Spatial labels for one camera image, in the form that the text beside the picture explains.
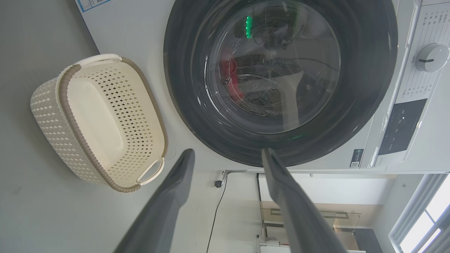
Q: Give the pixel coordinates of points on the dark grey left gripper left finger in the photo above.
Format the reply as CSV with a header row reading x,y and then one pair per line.
x,y
165,211

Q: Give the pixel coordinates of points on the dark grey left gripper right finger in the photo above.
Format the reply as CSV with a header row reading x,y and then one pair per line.
x,y
299,218

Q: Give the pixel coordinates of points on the red jersey garment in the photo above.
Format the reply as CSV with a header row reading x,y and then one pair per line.
x,y
236,89

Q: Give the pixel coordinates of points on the round glass washing machine door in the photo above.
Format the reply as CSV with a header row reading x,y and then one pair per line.
x,y
365,70

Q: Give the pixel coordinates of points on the cream plastic laundry basket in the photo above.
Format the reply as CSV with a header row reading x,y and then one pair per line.
x,y
95,116

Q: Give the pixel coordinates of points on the stainless steel washing machine drum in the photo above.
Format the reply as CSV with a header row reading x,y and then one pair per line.
x,y
267,98

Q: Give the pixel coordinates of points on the black washing machine control panel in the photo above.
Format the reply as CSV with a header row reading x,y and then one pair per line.
x,y
402,126

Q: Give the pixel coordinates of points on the white washing machine body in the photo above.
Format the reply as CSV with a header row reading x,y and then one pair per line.
x,y
133,28

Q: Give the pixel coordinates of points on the small dark QR sticker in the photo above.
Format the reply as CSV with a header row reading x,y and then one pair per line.
x,y
356,159

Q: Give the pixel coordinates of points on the white framed window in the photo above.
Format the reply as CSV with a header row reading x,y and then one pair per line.
x,y
422,225

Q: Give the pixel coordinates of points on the white round control knob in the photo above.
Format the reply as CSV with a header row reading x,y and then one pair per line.
x,y
431,58

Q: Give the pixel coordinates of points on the blue energy label sticker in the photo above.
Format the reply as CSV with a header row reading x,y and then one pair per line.
x,y
89,4

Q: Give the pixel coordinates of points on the black caster with metal bracket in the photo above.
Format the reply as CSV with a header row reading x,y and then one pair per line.
x,y
228,174

